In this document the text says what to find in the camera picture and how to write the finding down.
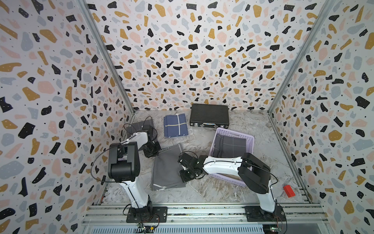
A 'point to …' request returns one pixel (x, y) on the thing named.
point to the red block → (289, 191)
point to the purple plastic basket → (250, 140)
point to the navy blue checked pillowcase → (175, 125)
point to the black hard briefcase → (209, 115)
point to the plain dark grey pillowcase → (166, 168)
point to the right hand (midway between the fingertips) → (181, 180)
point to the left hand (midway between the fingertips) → (159, 153)
